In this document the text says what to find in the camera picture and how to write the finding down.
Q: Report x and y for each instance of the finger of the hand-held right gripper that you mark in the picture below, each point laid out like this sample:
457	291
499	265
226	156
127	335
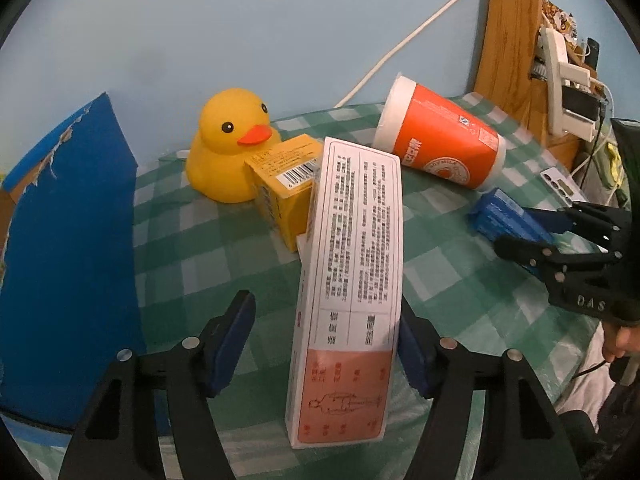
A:
547	221
525	251

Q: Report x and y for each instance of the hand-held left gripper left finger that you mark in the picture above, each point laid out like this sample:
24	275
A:
232	345

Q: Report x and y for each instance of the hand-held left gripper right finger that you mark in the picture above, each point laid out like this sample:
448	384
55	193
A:
414	355

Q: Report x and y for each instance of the blue tissue packet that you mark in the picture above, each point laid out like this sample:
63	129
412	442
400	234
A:
500	217

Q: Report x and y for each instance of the long white and orange carton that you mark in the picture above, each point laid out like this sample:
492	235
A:
350	235

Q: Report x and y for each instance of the orange paper cup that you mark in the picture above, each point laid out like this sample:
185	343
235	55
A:
440	135

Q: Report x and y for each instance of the small yellow carton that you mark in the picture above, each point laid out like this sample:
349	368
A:
280	210

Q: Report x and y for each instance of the yellow rubber duck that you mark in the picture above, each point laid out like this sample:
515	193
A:
220	160

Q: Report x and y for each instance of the blue cardboard box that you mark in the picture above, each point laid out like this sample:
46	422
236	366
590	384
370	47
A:
65	260

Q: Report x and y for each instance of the person's right hand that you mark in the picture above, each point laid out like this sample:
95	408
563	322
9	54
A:
624	342

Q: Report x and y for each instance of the white card with dark dots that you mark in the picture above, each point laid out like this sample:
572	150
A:
560	182

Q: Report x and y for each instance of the green checkered tablecloth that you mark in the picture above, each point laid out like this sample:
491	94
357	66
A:
200	260

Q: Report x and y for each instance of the white cloth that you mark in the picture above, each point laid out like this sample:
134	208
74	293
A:
587	385

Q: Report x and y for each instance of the black plug adapter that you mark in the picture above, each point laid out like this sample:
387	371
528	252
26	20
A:
580	102

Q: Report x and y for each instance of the white power strip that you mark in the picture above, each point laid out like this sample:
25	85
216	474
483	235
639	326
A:
555	75

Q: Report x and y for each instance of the wooden board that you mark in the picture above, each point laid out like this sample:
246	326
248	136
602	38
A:
505	60

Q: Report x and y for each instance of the printed snack packet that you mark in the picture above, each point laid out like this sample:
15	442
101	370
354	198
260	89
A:
560	17

